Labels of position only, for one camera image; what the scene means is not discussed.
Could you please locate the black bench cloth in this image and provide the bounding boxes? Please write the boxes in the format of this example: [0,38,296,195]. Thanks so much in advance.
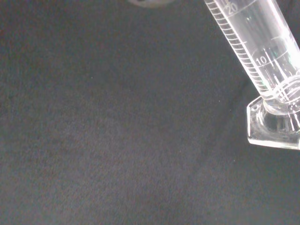
[0,0,300,225]

